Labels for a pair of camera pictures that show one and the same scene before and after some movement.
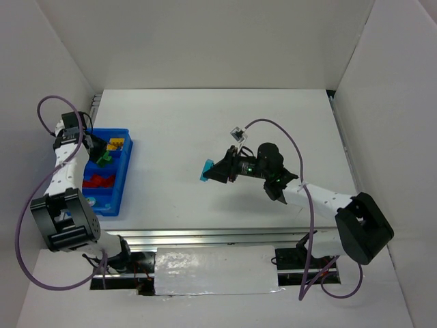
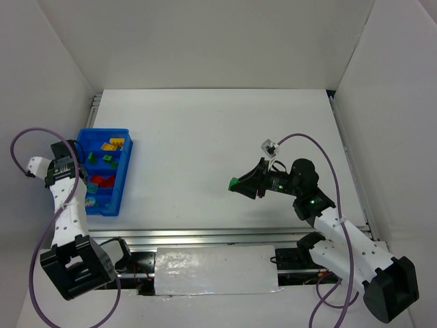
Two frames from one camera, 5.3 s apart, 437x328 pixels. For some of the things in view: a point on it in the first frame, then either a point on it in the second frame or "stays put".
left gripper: [97, 147] to [63, 149]
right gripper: [232, 165] to [261, 180]
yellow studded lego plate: [109, 147] stays put
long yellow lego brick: [117, 141] stays put
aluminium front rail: [139, 238] stays put
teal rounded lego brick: [91, 201] stays put
